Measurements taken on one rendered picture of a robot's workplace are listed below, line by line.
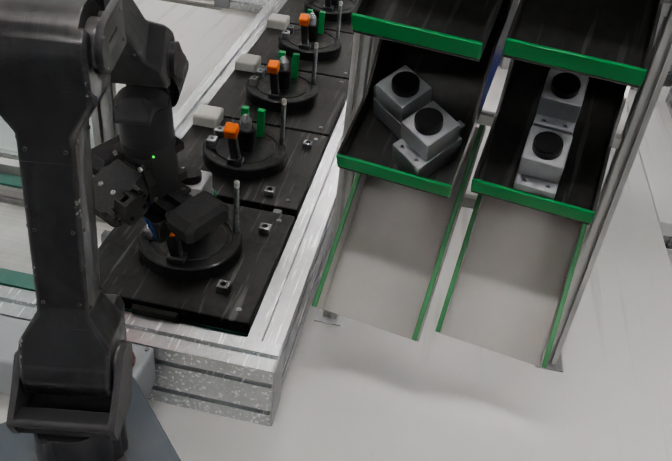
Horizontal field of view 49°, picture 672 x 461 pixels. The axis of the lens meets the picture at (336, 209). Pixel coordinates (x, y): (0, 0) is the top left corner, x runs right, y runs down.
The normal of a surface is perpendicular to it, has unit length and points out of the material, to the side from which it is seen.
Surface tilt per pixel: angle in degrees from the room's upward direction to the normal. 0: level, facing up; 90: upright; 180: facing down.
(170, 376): 90
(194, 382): 90
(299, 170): 0
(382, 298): 45
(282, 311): 0
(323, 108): 0
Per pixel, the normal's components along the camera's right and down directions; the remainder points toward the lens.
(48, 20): 0.07, -0.28
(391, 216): -0.19, -0.21
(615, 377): 0.09, -0.81
